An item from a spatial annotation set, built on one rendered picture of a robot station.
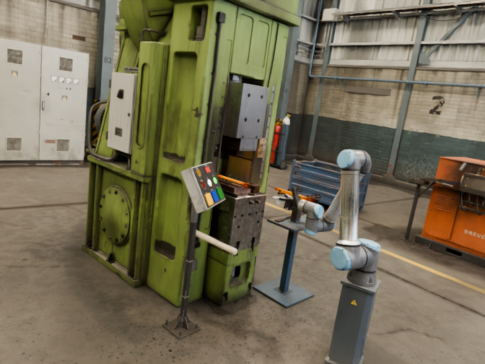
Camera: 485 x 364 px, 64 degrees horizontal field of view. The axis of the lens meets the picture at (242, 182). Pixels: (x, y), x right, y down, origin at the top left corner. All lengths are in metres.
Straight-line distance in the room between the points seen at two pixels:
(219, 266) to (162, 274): 0.47
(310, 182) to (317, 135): 5.37
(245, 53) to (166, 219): 1.44
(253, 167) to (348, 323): 1.44
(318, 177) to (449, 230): 2.23
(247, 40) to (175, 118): 0.80
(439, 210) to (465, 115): 4.54
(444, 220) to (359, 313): 3.48
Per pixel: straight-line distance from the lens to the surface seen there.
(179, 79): 3.11
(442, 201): 5.99
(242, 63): 3.08
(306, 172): 7.02
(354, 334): 2.81
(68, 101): 7.96
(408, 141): 10.69
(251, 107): 2.98
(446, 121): 10.36
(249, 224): 3.17
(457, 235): 5.98
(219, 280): 3.25
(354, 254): 2.49
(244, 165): 3.39
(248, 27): 3.14
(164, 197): 3.23
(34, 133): 7.88
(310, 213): 2.70
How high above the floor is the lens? 1.64
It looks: 12 degrees down
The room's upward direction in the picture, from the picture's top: 8 degrees clockwise
